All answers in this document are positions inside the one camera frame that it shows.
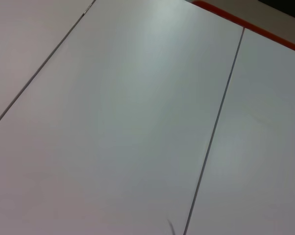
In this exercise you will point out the red table edge strip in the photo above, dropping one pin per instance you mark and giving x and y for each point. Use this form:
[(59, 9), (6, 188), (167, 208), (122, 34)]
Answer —
[(248, 22)]

